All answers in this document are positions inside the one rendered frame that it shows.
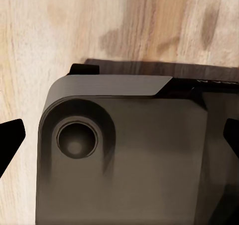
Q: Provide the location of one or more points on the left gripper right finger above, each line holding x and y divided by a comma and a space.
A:
231, 134

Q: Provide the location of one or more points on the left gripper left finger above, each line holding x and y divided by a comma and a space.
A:
12, 134

